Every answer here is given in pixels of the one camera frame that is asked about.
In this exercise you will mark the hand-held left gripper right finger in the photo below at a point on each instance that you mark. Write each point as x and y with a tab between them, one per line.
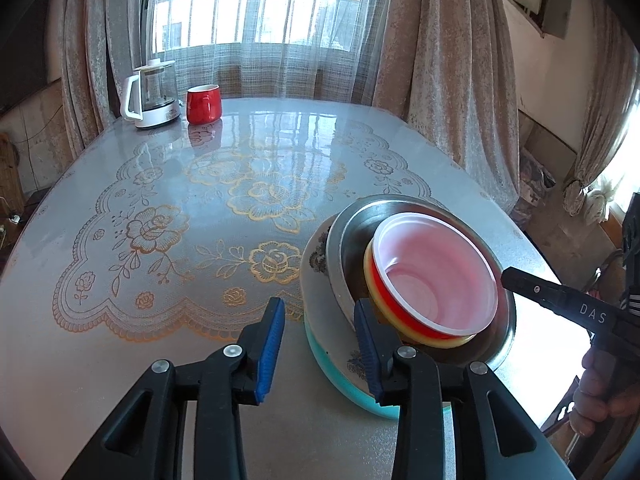
367	355

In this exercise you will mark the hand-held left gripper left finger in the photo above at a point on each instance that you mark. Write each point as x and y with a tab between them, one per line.
270	350

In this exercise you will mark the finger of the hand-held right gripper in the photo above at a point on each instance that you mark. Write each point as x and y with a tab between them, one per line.
540	292

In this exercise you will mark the teal plastic plate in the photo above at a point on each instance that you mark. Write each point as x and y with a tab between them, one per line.
340	385

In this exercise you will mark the yellow plastic bowl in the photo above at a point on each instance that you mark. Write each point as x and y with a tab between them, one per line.
372	285

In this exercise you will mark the large white floral plate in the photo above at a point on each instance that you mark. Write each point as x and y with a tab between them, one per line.
317	280

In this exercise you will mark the red plastic bowl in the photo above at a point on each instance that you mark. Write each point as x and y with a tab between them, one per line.
435	280

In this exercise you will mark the stainless steel bowl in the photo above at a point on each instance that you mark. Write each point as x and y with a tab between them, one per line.
360	230

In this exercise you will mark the person's right hand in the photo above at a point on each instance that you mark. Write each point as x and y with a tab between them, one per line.
590	395

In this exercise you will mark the tied beige curtain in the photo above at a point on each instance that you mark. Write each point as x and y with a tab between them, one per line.
605	135

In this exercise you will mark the beige textured curtain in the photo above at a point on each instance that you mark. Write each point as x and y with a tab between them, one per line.
95	60
450	85

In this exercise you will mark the red mug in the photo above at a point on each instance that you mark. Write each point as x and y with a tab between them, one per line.
205	105

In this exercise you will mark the white glass electric kettle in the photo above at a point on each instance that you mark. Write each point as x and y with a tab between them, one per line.
155	110

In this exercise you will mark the sheer white curtain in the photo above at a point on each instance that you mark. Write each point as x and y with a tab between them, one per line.
275	70

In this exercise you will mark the barred window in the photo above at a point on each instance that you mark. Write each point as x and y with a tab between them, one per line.
260	5

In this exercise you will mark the black flat television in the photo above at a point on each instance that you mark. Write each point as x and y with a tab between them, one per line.
22	50

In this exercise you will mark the wall electrical box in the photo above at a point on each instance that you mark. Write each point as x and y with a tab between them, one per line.
540	0

